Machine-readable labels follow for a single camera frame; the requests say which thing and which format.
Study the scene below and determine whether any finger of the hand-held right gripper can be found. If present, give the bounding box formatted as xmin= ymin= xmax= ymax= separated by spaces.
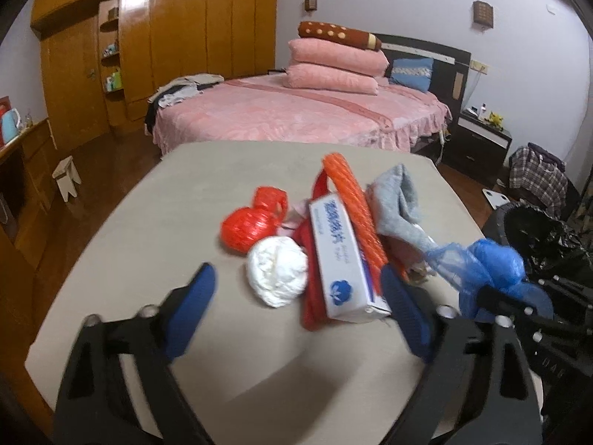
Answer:
xmin=475 ymin=285 xmax=554 ymax=324
xmin=533 ymin=276 xmax=593 ymax=304

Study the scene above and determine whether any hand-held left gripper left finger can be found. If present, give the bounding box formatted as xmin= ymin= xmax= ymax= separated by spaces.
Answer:
xmin=53 ymin=262 xmax=218 ymax=445

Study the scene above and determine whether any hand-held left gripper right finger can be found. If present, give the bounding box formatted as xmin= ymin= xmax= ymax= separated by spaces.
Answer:
xmin=379 ymin=266 xmax=543 ymax=445

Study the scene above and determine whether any blue plastic bag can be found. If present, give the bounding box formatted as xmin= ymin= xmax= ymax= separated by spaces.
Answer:
xmin=424 ymin=238 xmax=526 ymax=320

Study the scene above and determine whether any black lined trash bin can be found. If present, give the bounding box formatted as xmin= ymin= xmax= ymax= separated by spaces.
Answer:
xmin=482 ymin=201 xmax=593 ymax=288

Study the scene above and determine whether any pink sock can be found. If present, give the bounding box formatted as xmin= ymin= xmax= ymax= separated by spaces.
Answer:
xmin=278 ymin=199 xmax=316 ymax=237
xmin=387 ymin=234 xmax=429 ymax=283

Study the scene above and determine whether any white cardboard box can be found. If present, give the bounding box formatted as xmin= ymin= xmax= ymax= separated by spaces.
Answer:
xmin=308 ymin=195 xmax=392 ymax=323

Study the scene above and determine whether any white tissue wad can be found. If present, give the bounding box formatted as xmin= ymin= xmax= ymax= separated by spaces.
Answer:
xmin=245 ymin=235 xmax=310 ymax=309

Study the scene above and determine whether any red mesh ball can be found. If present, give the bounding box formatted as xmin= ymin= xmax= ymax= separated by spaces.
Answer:
xmin=220 ymin=186 xmax=289 ymax=256

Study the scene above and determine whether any grey sock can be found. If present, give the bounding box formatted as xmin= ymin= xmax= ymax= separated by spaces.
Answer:
xmin=366 ymin=164 xmax=438 ymax=253

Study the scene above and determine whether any white bathroom scale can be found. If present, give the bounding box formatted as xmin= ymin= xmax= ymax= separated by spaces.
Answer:
xmin=482 ymin=188 xmax=510 ymax=207

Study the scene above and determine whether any plaid bag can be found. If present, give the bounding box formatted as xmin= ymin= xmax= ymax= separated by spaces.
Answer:
xmin=507 ymin=144 xmax=568 ymax=205

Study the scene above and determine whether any dark nightstand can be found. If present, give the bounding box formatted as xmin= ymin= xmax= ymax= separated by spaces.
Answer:
xmin=451 ymin=109 xmax=513 ymax=177

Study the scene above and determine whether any small white stool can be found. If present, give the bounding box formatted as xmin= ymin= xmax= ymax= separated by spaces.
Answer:
xmin=52 ymin=155 xmax=83 ymax=202

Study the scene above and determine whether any wooden side cabinet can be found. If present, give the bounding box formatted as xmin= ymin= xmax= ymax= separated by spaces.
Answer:
xmin=0 ymin=118 xmax=61 ymax=265

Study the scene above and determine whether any bed with pink cover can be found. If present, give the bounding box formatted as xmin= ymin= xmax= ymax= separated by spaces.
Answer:
xmin=148 ymin=74 xmax=452 ymax=156

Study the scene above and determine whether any pile of clothes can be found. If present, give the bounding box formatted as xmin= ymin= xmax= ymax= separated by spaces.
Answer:
xmin=147 ymin=73 xmax=225 ymax=107

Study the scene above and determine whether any blue pillow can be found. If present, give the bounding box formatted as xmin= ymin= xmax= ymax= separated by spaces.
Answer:
xmin=388 ymin=57 xmax=435 ymax=93

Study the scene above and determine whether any dark wooden headboard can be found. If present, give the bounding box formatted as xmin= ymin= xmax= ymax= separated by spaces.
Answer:
xmin=371 ymin=32 xmax=471 ymax=112

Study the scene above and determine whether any blue kettle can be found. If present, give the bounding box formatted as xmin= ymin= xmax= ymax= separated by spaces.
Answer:
xmin=0 ymin=108 xmax=21 ymax=144

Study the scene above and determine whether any wooden wardrobe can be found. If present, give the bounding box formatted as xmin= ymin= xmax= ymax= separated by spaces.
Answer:
xmin=30 ymin=0 xmax=279 ymax=149

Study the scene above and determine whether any brown dotted bolster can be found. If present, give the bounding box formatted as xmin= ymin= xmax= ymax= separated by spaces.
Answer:
xmin=298 ymin=21 xmax=383 ymax=52

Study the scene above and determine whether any white charger cable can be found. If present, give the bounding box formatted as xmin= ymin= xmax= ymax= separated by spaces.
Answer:
xmin=438 ymin=127 xmax=454 ymax=164

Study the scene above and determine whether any large wall lamp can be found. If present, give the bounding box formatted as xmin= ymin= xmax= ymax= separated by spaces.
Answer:
xmin=473 ymin=0 xmax=494 ymax=29

